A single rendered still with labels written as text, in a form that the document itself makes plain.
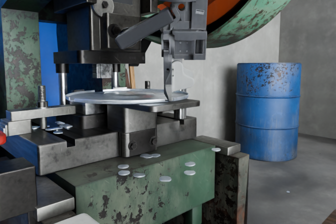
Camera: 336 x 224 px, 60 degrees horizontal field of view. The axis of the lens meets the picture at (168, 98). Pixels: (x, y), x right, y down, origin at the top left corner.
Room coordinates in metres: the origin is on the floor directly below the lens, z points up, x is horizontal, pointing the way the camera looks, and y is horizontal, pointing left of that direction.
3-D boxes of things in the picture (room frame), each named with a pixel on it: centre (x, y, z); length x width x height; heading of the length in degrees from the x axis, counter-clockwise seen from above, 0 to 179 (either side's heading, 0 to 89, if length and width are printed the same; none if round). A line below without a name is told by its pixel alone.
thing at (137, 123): (0.67, 0.06, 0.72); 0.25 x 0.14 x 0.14; 43
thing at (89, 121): (0.80, 0.18, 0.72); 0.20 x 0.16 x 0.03; 133
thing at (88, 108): (0.79, 0.18, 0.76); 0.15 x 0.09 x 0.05; 133
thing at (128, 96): (0.70, 0.10, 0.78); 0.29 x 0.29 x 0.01
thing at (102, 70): (0.79, 0.17, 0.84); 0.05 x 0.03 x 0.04; 133
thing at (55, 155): (0.79, 0.18, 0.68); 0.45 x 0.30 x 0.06; 133
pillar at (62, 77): (0.78, 0.28, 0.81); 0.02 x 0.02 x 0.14
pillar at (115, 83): (0.90, 0.16, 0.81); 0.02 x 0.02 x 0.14
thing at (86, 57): (0.80, 0.18, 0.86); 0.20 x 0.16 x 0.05; 133
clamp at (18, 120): (0.68, 0.31, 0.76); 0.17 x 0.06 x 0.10; 133
